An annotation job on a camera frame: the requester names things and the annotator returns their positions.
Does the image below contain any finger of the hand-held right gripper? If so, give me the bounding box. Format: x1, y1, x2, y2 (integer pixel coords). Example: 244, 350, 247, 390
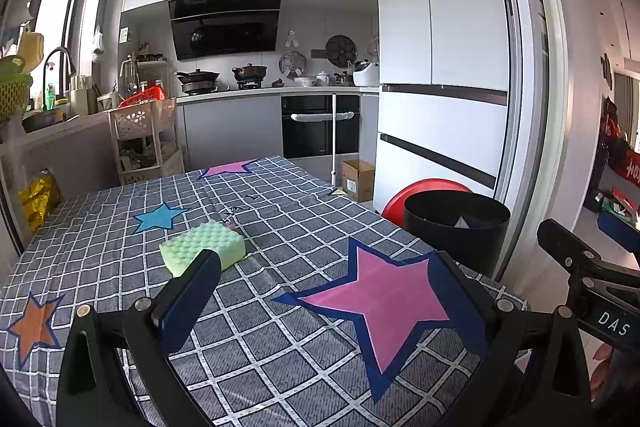
596, 209, 640, 254
536, 218, 640, 294

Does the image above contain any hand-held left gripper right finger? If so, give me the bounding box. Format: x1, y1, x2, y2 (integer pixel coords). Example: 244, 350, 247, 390
427, 251, 593, 427

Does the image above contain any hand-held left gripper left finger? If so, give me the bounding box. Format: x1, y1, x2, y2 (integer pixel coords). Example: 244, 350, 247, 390
57, 248, 223, 427

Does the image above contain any black trash bin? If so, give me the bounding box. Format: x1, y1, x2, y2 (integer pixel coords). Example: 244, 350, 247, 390
403, 192, 512, 277

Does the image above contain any red black garment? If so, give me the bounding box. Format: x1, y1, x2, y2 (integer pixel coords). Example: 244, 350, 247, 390
597, 97, 640, 190

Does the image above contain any red round stool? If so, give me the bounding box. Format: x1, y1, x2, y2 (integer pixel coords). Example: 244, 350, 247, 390
381, 178, 473, 225

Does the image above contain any brown cardboard box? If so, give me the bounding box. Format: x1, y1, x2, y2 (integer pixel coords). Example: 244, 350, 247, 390
341, 159, 376, 204

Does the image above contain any grey kitchen base cabinet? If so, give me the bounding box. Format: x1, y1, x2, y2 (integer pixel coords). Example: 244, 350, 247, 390
177, 88, 381, 175

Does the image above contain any yellow shiny bag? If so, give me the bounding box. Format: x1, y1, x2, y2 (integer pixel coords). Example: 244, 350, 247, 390
19, 169, 62, 233

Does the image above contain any beige storage trolley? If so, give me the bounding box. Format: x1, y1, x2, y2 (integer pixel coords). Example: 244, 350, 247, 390
108, 98, 185, 186

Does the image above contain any black built-in oven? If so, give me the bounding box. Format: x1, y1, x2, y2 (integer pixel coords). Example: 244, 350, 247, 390
281, 94, 361, 159

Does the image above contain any white mop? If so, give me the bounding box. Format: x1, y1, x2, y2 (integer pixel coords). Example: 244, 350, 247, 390
329, 93, 340, 188

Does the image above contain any red plastic basket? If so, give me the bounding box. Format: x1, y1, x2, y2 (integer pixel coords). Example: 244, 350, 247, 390
118, 88, 166, 108

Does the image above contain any white cylindrical container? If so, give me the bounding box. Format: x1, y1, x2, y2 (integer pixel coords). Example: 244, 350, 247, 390
70, 87, 91, 116

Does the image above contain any black wok on stove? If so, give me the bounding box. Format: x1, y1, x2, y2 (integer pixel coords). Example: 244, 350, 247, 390
231, 63, 268, 88

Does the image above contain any metal utensil rack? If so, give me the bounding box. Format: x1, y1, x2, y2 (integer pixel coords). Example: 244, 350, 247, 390
120, 52, 141, 98

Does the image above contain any white refrigerator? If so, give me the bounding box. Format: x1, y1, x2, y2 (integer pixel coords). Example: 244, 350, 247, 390
372, 0, 513, 208

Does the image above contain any white rice cooker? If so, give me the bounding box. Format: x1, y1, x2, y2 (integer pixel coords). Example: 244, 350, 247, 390
352, 60, 381, 88

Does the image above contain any round metal steamer rack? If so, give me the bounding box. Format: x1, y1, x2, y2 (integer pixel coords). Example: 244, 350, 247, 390
278, 50, 307, 80

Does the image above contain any black arched faucet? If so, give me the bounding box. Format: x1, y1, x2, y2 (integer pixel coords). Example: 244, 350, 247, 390
42, 47, 77, 110

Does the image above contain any black range hood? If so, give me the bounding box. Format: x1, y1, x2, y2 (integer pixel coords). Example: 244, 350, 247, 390
168, 0, 283, 62

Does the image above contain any green plastic basket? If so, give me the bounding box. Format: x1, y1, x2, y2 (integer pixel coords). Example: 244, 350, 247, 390
0, 57, 33, 122

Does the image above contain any black round hanging pan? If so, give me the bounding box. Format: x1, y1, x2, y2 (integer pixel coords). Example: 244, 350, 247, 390
325, 34, 358, 68

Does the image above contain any yellow plastic basket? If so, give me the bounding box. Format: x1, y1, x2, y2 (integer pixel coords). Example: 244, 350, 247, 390
17, 29, 45, 72

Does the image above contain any grey sliding door frame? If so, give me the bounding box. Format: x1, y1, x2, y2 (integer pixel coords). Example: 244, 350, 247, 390
482, 0, 571, 278

